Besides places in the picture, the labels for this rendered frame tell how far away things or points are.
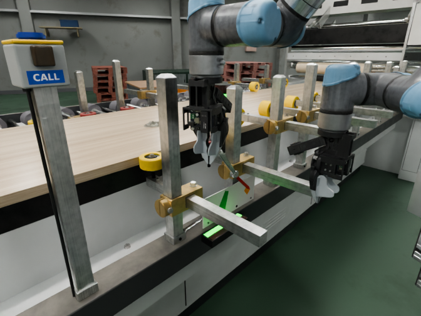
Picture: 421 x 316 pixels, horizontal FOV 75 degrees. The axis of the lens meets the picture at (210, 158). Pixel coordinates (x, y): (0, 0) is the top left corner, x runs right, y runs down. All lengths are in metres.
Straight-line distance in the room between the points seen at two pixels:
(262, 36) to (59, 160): 0.42
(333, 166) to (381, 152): 2.78
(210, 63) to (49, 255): 0.66
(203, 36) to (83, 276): 0.56
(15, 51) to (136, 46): 10.19
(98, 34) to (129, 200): 9.82
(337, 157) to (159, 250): 0.52
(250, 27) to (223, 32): 0.06
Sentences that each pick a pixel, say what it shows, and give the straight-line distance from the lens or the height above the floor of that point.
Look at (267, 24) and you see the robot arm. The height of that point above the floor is 1.25.
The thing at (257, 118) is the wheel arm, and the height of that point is 0.95.
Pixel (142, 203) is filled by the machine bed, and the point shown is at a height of 0.73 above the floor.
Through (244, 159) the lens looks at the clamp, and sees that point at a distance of 0.92.
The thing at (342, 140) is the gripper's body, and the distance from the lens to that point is 0.73.
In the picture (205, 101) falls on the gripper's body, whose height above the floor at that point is 1.10.
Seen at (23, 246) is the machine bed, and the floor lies 0.75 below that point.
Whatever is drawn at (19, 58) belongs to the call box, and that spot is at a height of 1.19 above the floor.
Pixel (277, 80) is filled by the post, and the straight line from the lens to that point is 1.04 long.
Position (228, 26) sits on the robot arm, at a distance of 0.55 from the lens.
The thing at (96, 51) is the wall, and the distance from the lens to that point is 10.59.
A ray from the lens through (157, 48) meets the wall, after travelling 10.79.
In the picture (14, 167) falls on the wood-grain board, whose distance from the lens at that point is 0.96.
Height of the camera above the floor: 1.20
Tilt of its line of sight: 21 degrees down
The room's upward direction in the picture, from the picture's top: straight up
